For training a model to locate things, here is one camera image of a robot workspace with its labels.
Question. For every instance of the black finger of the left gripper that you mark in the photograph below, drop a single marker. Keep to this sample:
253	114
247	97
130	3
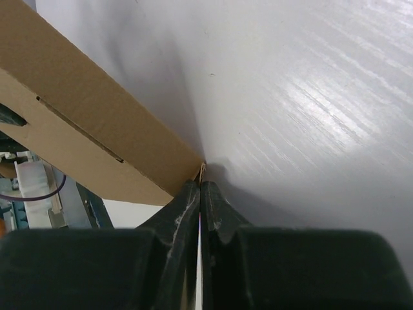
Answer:
8	116

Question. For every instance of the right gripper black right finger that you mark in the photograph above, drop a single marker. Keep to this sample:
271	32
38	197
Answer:
250	267

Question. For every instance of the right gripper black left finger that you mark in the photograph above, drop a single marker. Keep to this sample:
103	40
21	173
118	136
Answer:
153	266

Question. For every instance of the brown cardboard box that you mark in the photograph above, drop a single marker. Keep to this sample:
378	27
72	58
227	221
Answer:
78	119

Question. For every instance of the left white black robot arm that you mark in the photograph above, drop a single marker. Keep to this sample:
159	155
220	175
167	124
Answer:
36	202

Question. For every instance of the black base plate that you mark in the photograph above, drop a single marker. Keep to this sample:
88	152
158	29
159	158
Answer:
95	209

